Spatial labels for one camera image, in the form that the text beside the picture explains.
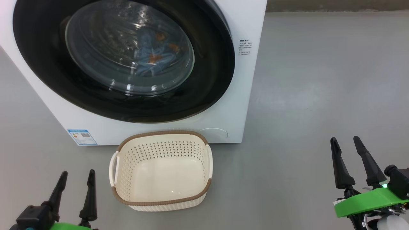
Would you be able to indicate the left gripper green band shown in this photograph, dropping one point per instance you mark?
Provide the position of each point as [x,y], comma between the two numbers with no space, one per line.
[70,226]

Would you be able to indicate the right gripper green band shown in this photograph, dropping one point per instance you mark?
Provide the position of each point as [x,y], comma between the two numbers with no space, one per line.
[364,203]

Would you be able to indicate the small blue cartoon print garment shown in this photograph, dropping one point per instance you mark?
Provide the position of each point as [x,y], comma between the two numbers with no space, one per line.
[156,54]

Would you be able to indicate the cream perforated laundry basket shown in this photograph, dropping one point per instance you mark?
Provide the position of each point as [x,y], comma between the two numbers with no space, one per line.
[163,172]

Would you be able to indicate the white front-load washing machine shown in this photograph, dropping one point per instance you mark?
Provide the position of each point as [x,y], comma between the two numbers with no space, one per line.
[243,105]

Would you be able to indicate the blue energy label sticker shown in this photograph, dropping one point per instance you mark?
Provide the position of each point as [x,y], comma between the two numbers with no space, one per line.
[82,137]

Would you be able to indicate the round white filter cover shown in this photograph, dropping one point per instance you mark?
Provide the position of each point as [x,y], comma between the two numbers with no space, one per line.
[213,134]

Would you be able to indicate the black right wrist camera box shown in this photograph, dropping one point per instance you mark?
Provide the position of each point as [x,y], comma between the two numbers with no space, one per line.
[399,182]

